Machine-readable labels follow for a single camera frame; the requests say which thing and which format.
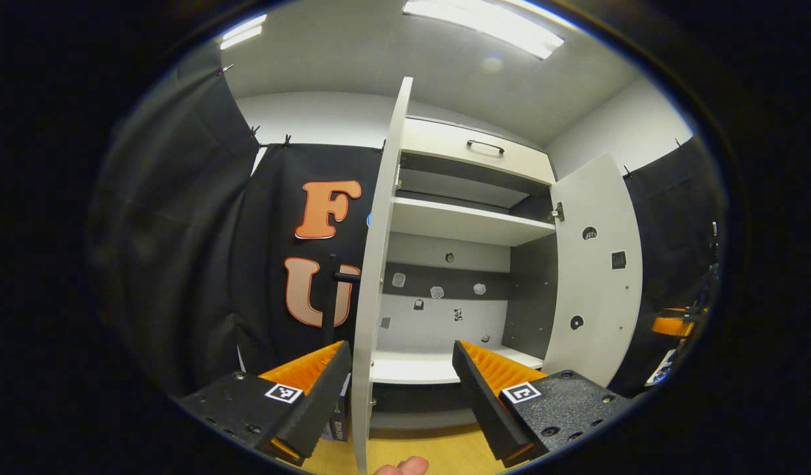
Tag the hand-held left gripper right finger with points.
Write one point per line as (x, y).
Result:
(481, 402)

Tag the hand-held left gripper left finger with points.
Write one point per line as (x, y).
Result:
(319, 402)

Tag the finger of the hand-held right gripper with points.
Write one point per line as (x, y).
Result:
(669, 325)

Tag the beige door with headphone sticker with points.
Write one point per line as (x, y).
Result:
(596, 290)

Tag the beige double-door shoe cabinet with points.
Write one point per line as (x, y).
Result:
(445, 330)

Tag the beige door with camera sticker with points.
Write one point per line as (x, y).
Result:
(379, 264)

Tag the white cabinet shelf board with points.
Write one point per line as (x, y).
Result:
(464, 221)
(412, 366)

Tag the metal door hinge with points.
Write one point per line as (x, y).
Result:
(559, 212)

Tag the dark blue white box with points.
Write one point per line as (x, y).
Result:
(339, 422)

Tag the white printed box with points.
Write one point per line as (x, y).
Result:
(662, 368)

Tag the black backdrop cloth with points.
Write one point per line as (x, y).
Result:
(181, 231)

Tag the large ceiling light panel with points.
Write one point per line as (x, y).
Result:
(484, 26)

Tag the small ceiling light panel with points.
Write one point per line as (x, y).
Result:
(243, 31)

